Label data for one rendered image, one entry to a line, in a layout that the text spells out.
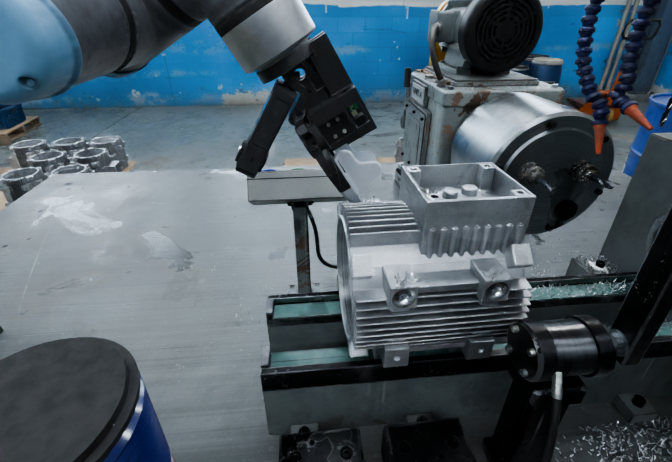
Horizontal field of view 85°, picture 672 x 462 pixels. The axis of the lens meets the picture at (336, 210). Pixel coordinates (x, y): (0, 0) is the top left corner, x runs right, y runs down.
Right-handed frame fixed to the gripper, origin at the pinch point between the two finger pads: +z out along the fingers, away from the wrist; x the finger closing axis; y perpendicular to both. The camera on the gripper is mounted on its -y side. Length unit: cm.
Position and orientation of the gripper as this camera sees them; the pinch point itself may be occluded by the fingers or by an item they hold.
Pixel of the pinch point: (354, 201)
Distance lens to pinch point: 49.5
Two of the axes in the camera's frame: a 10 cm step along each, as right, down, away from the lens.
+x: -1.0, -4.8, 8.7
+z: 5.0, 7.3, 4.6
